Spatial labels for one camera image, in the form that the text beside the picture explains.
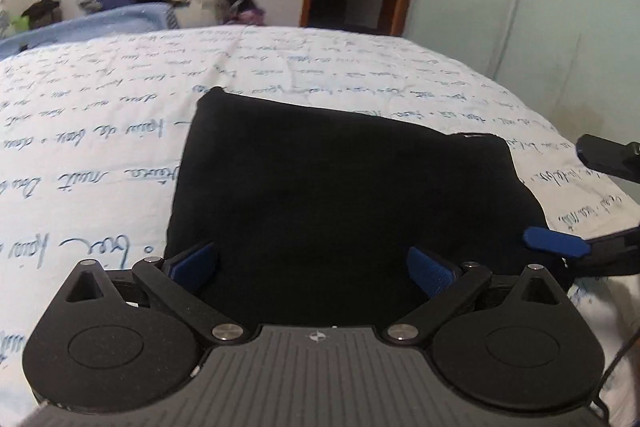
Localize black pants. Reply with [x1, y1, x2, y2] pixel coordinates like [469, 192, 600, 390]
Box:
[165, 88, 572, 326]

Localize white script-print bed sheet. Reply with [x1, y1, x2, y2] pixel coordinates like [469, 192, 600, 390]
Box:
[1, 27, 639, 426]

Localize pale green wardrobe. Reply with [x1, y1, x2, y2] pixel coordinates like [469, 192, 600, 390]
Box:
[405, 0, 639, 142]

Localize black bag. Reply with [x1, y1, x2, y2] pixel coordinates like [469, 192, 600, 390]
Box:
[21, 0, 63, 29]

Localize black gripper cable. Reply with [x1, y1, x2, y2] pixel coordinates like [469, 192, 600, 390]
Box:
[591, 336, 639, 423]

